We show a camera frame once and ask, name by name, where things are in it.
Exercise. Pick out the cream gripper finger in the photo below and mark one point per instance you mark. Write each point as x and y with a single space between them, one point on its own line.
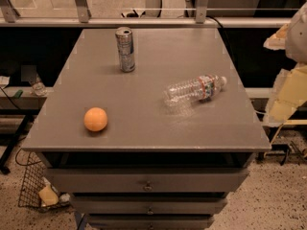
289 92
277 40

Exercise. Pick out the silver redbull can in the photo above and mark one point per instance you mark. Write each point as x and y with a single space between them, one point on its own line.
124 39

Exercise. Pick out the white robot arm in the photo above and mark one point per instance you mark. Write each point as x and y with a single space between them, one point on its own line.
296 40

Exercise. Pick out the clear plastic water bottle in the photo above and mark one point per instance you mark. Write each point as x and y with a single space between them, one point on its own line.
197 89

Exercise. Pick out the grey drawer cabinet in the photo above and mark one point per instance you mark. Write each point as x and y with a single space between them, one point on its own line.
154 166

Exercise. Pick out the orange fruit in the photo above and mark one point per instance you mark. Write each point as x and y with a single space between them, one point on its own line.
95 119

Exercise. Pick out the small water bottle background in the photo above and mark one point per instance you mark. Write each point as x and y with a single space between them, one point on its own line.
38 87

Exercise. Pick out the green object on shelf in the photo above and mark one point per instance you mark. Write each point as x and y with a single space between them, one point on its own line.
18 94

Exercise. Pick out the yellow sponge in basket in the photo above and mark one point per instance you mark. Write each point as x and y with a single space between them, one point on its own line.
48 196

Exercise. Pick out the grey metal rail frame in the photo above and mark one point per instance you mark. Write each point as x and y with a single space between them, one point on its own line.
100 13

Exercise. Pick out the black wire basket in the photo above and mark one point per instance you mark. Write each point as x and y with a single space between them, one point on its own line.
32 183

